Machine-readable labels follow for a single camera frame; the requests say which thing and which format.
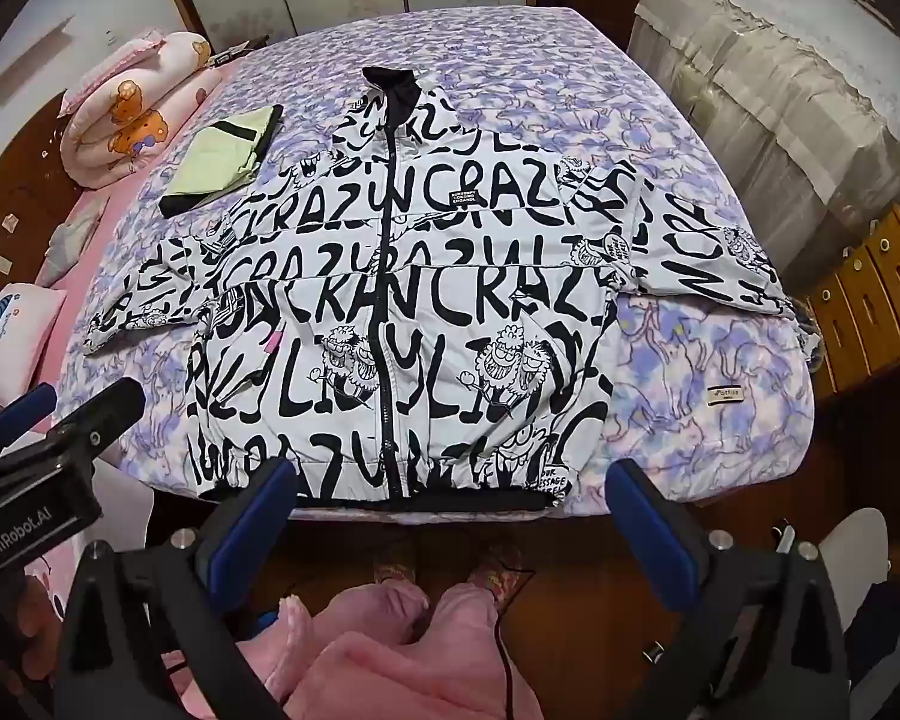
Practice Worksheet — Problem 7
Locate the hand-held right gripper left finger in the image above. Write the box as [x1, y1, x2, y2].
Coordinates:
[56, 457, 301, 720]

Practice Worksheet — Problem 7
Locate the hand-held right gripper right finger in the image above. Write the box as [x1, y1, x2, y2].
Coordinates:
[606, 457, 848, 720]

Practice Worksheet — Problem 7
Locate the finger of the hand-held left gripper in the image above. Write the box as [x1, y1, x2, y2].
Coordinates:
[45, 377, 147, 466]
[0, 382, 57, 443]

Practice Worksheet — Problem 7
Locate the black white printed jacket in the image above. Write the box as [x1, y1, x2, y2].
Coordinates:
[82, 66, 826, 518]

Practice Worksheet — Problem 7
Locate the pink printed pillow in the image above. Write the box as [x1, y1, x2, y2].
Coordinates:
[0, 281, 68, 395]

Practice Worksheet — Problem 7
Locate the patterned slipper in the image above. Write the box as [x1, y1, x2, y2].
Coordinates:
[375, 540, 421, 590]
[469, 540, 533, 608]

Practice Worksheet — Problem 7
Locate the grey folded cloth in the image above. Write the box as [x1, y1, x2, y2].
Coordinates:
[43, 210, 104, 287]

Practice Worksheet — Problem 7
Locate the person's pink fleece pajamas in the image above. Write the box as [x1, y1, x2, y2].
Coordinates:
[161, 581, 526, 720]

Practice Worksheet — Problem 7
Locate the pink bed sheet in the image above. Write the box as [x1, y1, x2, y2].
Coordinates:
[0, 52, 271, 691]

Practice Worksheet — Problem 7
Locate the white rounded object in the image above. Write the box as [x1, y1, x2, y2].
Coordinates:
[821, 506, 890, 616]

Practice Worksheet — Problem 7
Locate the light green folded garment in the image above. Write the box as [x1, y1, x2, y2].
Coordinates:
[157, 105, 286, 220]

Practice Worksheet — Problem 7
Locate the rolled bear print quilt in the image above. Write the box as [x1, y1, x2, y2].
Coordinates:
[58, 28, 222, 188]

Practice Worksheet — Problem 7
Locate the wooden drawer cabinet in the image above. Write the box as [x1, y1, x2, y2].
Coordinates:
[802, 202, 900, 398]

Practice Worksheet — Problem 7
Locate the purple cat print blanket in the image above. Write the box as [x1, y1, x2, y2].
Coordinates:
[52, 6, 818, 526]

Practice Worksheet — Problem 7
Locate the black cable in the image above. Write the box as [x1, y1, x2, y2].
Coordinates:
[487, 555, 537, 720]

